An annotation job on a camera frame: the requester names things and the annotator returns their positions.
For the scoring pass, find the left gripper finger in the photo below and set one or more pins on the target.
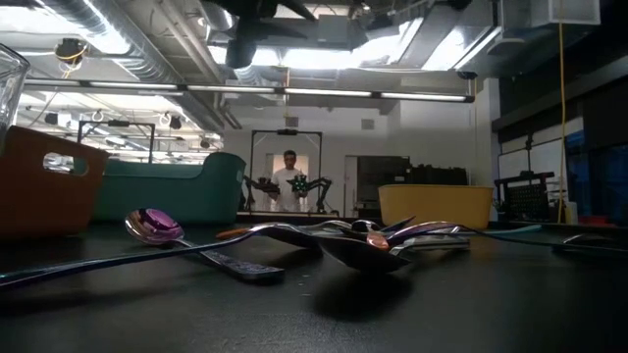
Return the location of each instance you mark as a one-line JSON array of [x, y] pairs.
[[297, 10], [282, 32]]

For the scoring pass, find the black background robot arm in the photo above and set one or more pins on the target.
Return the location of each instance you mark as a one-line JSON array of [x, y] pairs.
[[262, 185], [314, 185]]

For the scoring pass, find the long LED light bar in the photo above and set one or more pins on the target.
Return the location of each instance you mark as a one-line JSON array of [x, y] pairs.
[[245, 89]]

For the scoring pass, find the person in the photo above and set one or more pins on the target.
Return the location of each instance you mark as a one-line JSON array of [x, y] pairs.
[[287, 186]]

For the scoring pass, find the black storage cabinet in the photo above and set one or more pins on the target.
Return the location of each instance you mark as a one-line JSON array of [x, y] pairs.
[[392, 176]]

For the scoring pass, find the teal plastic bin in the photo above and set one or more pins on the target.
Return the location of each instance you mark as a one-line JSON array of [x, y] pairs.
[[172, 196]]

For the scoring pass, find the yellow plastic bin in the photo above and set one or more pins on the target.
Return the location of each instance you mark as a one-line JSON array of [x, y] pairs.
[[436, 206]]

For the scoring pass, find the clear plastic tray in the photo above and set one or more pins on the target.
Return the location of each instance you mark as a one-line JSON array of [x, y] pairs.
[[10, 88]]

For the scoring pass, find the orange plastic bin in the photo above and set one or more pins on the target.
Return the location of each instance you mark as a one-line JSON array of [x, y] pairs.
[[39, 206]]

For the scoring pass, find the black perforated panel stand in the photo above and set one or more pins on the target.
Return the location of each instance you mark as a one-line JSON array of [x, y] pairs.
[[525, 196]]

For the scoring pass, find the black gantry frame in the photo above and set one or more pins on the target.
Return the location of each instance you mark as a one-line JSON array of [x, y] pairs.
[[118, 123], [287, 132]]

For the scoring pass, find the silver ceiling duct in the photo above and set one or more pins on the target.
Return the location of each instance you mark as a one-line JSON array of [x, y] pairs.
[[147, 64]]

